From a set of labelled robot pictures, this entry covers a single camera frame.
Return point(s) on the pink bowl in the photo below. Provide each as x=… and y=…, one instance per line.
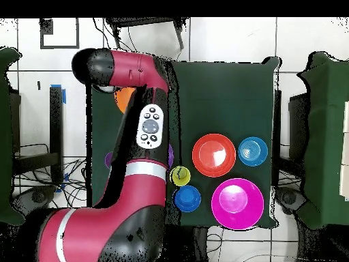
x=237, y=203

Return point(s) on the dark green tablecloth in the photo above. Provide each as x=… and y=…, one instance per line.
x=218, y=95

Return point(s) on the large yellow-orange bowl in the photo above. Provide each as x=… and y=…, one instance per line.
x=124, y=99

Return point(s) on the black frame table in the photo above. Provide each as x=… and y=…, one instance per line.
x=56, y=131

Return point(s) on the purple cup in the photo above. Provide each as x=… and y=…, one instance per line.
x=108, y=159

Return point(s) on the blue tape strip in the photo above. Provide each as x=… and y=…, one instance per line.
x=64, y=95

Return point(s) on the yellow cup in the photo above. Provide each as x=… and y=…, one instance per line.
x=180, y=176

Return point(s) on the light blue bowl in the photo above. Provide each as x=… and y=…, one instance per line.
x=253, y=151

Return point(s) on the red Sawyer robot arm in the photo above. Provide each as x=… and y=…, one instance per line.
x=109, y=232

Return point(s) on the red bowl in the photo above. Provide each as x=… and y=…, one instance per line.
x=214, y=155

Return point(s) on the dark blue bowl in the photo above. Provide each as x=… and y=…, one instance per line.
x=188, y=198

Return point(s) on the green cloth covered side table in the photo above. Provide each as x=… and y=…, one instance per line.
x=6, y=136
x=327, y=136

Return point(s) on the purple bowl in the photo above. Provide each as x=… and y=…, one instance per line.
x=170, y=157

